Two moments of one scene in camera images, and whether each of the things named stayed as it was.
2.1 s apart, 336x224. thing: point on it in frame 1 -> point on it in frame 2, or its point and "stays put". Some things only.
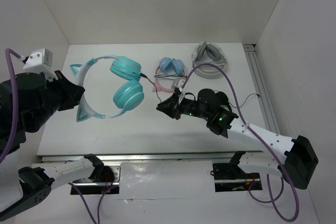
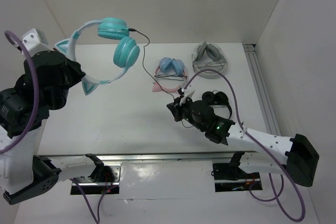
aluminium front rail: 164,157 stays put
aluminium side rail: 269,115 stays put
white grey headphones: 204,53 stays put
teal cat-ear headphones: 129,92 -> 126,52
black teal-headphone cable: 145,76 -> 150,74
